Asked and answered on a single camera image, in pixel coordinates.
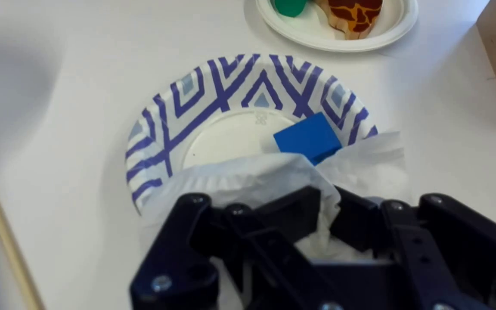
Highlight blue patterned paper plate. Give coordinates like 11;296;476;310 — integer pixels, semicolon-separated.
124;52;383;215

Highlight thin wooden stick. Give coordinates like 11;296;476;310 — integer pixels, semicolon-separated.
0;181;47;310

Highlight plain white paper plate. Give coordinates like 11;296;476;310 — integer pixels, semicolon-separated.
255;0;421;55

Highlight white wipe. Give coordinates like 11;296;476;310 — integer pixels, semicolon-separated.
137;131;407;310

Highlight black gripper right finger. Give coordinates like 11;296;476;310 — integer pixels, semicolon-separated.
331;186;496;310

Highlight giraffe patterned toy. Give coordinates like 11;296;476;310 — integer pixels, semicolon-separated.
316;0;386;41

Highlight blue block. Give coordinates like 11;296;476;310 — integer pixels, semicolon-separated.
273;112;343;167

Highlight green toy piece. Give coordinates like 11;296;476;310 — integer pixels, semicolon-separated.
269;0;309;19

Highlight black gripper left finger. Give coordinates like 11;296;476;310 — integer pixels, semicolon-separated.
130;186;341;310

